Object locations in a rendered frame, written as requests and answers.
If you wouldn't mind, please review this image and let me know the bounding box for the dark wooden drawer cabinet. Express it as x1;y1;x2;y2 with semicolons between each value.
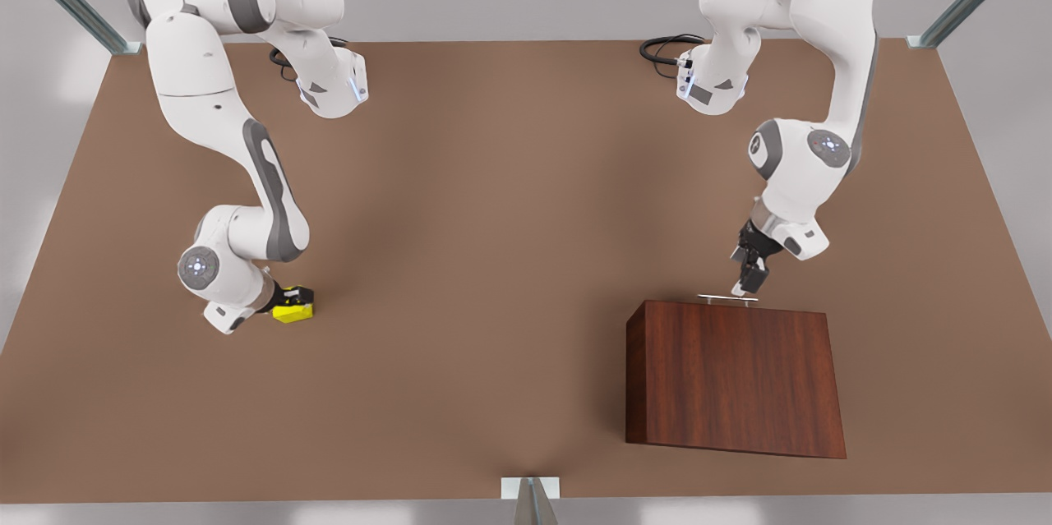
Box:
625;300;847;460

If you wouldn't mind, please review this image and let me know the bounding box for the black cable loop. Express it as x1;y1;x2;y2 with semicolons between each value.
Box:
639;34;708;81
270;37;349;82

